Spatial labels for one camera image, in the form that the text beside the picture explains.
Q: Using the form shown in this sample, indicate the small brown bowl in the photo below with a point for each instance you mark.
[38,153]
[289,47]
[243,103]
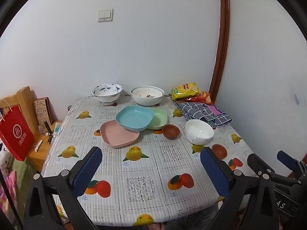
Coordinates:
[170,133]
[219,151]

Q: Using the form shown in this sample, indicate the pink square plate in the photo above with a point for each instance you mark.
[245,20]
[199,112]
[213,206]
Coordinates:
[117,137]

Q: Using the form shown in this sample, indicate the red paper bag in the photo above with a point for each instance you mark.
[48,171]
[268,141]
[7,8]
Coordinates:
[16,134]

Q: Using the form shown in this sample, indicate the yellow chips bag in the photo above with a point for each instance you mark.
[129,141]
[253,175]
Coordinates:
[186,91]

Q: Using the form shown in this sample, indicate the green square plate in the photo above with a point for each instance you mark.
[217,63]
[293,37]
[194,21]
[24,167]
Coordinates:
[160,118]

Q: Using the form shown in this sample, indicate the floral pink bedding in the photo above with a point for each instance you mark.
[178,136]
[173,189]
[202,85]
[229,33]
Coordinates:
[9,186]

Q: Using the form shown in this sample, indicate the brown wooden door frame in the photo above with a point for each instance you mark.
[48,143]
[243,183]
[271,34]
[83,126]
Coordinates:
[223,40]

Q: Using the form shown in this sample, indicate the blue and white patterned bowl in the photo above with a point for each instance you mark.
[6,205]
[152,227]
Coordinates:
[106,96]

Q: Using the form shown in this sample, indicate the grey checked folded cloth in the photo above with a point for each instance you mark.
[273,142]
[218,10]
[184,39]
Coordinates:
[194,111]

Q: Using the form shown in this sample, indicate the white wall light switch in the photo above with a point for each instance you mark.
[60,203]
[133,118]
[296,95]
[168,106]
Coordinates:
[105,15]

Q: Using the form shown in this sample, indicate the red chips bag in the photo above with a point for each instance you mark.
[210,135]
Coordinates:
[202,97]

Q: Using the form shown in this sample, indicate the white and teal box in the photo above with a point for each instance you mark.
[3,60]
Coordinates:
[57,129]

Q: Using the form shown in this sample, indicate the small brown tube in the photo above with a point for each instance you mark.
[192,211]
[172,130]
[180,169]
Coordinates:
[50,140]

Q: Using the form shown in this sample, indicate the small white tube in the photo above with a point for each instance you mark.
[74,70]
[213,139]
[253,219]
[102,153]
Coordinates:
[38,146]

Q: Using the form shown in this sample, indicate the wooden side table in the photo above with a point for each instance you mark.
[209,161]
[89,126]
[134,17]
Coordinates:
[39,157]

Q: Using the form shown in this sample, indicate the white bowl plain inside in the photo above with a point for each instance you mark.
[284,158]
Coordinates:
[199,131]

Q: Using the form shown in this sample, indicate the fruit printed tablecloth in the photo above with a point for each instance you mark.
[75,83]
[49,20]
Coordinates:
[144,172]

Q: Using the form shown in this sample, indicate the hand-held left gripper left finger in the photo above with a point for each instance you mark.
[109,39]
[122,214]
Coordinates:
[87,170]

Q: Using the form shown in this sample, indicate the large white bowl red print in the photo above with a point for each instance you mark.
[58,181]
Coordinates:
[147,100]

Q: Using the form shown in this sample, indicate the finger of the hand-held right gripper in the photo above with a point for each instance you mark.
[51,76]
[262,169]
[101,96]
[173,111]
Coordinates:
[290,161]
[254,163]

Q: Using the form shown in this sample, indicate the patterned book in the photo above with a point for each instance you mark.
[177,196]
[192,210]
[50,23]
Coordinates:
[42,111]

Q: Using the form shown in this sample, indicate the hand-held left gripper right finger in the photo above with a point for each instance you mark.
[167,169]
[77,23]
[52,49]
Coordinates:
[215,172]

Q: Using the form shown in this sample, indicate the blue square plate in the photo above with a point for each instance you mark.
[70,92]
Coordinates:
[133,118]

